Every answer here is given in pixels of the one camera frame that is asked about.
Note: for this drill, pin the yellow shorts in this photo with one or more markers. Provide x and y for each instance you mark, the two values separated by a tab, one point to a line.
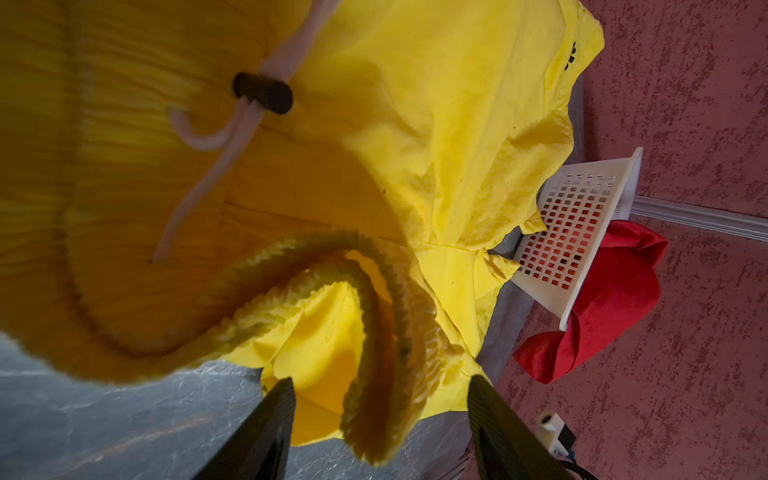
310	188

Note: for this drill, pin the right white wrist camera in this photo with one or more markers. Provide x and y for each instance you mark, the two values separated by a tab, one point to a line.
559	440

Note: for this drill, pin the red shorts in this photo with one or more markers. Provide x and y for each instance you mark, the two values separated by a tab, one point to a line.
620	289

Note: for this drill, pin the white plastic basket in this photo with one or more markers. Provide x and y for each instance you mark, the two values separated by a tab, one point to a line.
577	205

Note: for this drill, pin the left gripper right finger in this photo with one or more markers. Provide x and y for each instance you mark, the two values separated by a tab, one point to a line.
504	446

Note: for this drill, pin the right aluminium corner post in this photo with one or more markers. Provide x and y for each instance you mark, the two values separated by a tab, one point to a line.
729	223

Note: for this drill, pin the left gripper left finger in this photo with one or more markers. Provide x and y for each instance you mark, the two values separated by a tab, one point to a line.
259	448

